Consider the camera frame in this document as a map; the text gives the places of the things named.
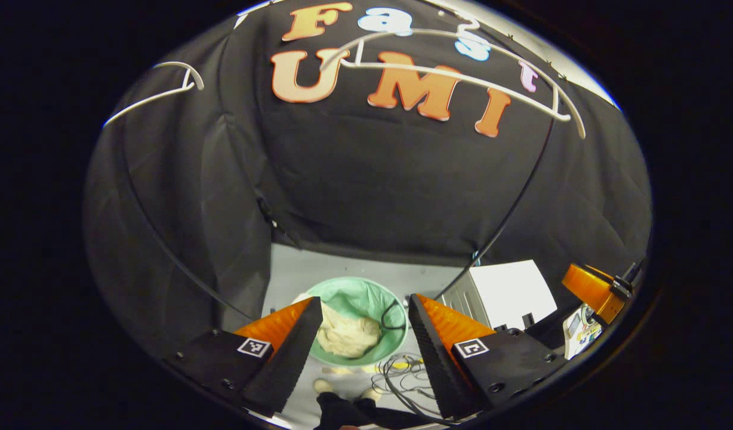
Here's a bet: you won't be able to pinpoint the black backdrop cloth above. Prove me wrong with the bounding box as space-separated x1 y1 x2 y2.
83 0 652 359

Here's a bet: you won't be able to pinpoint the white plastic hanger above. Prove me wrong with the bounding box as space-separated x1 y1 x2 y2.
103 62 205 129
320 12 587 140

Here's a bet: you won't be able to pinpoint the white cabinet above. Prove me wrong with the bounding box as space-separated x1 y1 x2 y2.
441 260 558 329

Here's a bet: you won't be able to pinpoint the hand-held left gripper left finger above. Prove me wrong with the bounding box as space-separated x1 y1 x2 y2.
164 297 324 417

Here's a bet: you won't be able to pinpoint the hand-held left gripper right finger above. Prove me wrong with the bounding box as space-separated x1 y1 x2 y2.
408 294 567 419

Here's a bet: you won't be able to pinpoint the green laundry hamper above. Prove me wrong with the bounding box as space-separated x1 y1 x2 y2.
295 277 410 367

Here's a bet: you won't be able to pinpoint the cream button shirt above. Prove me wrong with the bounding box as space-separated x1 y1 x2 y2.
292 293 382 359

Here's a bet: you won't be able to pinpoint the black clothes rail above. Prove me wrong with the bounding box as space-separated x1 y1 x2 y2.
119 0 582 323

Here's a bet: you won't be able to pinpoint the floor cables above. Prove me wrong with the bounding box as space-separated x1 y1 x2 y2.
371 354 463 426

